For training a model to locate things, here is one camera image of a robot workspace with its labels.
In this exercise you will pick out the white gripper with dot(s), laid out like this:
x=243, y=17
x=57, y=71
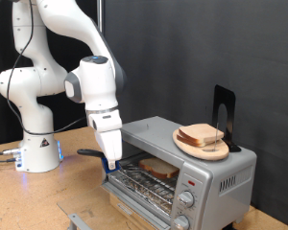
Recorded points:
x=112, y=143

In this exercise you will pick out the spatula with blue grip block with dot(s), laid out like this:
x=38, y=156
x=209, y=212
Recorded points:
x=89, y=152

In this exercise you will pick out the white bread slice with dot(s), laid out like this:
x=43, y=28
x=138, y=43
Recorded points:
x=198, y=132
x=187, y=142
x=158, y=168

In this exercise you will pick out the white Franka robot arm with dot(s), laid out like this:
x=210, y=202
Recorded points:
x=32, y=83

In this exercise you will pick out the silver oven knob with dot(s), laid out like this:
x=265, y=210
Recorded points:
x=181, y=222
x=186, y=199

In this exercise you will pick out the silver toaster oven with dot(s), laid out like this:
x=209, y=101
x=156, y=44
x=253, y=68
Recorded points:
x=214, y=204

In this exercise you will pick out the aluminium foil tray liner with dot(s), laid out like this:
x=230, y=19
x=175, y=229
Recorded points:
x=150, y=202

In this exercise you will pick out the round wooden board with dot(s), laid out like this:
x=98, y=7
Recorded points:
x=211, y=155

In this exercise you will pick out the black metal bookend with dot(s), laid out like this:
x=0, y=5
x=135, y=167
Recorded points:
x=228, y=99

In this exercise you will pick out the vertical metal pole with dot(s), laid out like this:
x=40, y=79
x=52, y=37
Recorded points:
x=100, y=16

